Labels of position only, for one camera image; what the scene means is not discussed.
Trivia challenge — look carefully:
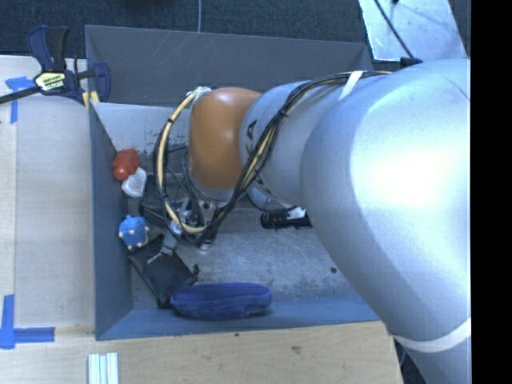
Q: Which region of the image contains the black pouch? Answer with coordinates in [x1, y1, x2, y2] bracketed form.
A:
[127, 234, 199, 308]

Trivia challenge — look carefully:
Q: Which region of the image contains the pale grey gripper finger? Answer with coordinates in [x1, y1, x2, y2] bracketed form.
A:
[158, 220, 183, 257]

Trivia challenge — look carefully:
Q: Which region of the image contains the grey metal bin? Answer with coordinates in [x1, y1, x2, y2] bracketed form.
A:
[84, 24, 382, 342]

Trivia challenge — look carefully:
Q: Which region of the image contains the blue spiky toy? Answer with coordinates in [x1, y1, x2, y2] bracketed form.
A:
[118, 214, 151, 252]

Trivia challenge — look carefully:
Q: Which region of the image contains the blue cloth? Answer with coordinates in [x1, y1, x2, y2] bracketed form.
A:
[170, 282, 274, 321]

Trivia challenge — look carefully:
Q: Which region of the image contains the red toy bottle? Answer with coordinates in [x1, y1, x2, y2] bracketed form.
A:
[112, 147, 142, 182]

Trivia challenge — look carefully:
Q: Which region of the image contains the small white bottle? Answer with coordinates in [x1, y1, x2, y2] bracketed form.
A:
[120, 166, 148, 198]

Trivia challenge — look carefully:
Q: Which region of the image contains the black cylinder on white bracket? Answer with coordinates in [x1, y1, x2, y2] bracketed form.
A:
[260, 206, 313, 231]

